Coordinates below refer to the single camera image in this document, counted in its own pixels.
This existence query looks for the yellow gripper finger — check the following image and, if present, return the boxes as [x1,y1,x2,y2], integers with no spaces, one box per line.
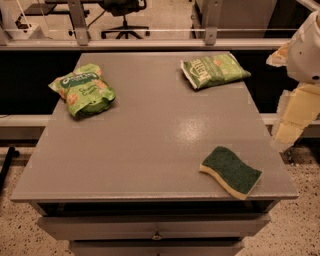
[266,42,290,67]
[272,83,320,144]

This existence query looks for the green jalapeno chip bag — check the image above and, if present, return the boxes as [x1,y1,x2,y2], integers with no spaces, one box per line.
[181,53,251,90]

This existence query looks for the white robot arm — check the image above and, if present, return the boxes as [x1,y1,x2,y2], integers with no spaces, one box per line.
[266,11,320,149]

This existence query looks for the green rice chip bag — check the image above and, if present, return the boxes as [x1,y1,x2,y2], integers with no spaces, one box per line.
[49,64,116,117]

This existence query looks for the green and yellow sponge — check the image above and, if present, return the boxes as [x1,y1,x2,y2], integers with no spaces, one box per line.
[199,146,262,200]

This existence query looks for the black office chair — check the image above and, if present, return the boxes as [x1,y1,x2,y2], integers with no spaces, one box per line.
[100,0,150,39]

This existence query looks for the metal drawer knob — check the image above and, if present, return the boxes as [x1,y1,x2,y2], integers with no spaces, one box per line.
[151,233,163,241]

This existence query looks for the grey lower drawer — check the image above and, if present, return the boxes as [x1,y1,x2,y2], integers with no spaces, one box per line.
[70,240,243,256]

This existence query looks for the grey drawer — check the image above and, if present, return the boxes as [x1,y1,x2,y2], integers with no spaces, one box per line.
[70,240,243,256]
[38,214,271,241]

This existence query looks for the grey upper drawer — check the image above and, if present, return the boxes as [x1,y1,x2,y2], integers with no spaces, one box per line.
[38,214,271,241]

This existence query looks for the black pole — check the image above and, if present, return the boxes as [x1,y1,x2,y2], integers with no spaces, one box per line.
[0,147,20,192]

